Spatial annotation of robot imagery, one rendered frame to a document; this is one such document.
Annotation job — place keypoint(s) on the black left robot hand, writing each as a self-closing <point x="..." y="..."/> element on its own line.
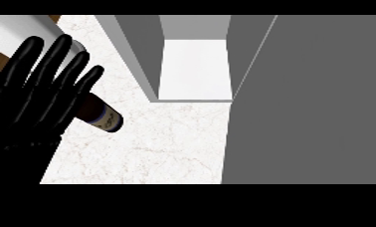
<point x="35" y="105"/>

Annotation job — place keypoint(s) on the dark wine bottle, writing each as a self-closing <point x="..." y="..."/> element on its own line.
<point x="103" y="115"/>

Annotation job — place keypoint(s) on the grey open cabinet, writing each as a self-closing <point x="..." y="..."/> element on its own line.
<point x="194" y="68"/>

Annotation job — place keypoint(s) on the dark grey cabinet door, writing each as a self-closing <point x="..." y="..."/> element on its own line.
<point x="303" y="101"/>

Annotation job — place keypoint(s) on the white cylindrical appliance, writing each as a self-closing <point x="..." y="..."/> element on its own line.
<point x="30" y="30"/>

